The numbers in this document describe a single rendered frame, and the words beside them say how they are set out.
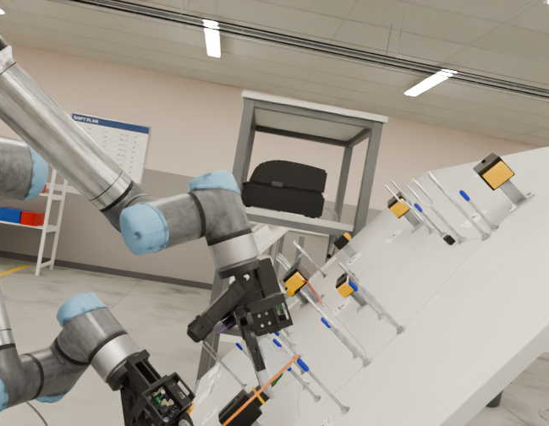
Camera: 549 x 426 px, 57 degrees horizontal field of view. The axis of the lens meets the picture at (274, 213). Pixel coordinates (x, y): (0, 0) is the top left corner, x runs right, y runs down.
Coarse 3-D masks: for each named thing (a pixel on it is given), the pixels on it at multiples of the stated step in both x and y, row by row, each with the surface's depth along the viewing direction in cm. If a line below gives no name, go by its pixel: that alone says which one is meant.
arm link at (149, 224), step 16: (128, 208) 74; (144, 208) 73; (160, 208) 74; (176, 208) 75; (192, 208) 76; (128, 224) 73; (144, 224) 72; (160, 224) 73; (176, 224) 74; (192, 224) 76; (128, 240) 75; (144, 240) 72; (160, 240) 73; (176, 240) 75
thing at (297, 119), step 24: (264, 96) 172; (264, 120) 212; (288, 120) 202; (312, 120) 194; (336, 120) 174; (360, 120) 174; (384, 120) 173; (240, 144) 173; (336, 144) 229; (240, 168) 173; (240, 192) 228; (360, 192) 175; (264, 216) 174; (288, 216) 177; (360, 216) 174; (216, 288) 173; (216, 336) 229; (240, 336) 174
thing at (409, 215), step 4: (400, 196) 115; (388, 200) 121; (392, 200) 118; (396, 200) 116; (404, 200) 115; (408, 200) 118; (388, 204) 118; (392, 204) 116; (388, 208) 117; (404, 212) 116; (408, 212) 119; (412, 212) 118; (400, 216) 116; (404, 216) 118; (408, 216) 120; (412, 216) 119; (416, 216) 119; (408, 220) 118; (412, 220) 120; (416, 220) 119; (424, 220) 118; (412, 224) 118; (416, 224) 120; (420, 224) 118; (416, 228) 118; (412, 232) 118
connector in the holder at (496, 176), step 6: (498, 162) 80; (492, 168) 80; (498, 168) 79; (504, 168) 79; (486, 174) 80; (492, 174) 79; (498, 174) 79; (504, 174) 79; (510, 174) 79; (486, 180) 80; (492, 180) 80; (498, 180) 79; (504, 180) 79; (492, 186) 80
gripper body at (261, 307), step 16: (224, 272) 79; (240, 272) 78; (256, 272) 80; (272, 272) 81; (256, 288) 81; (272, 288) 80; (240, 304) 80; (256, 304) 78; (272, 304) 78; (240, 320) 78; (256, 320) 79; (272, 320) 79; (288, 320) 79
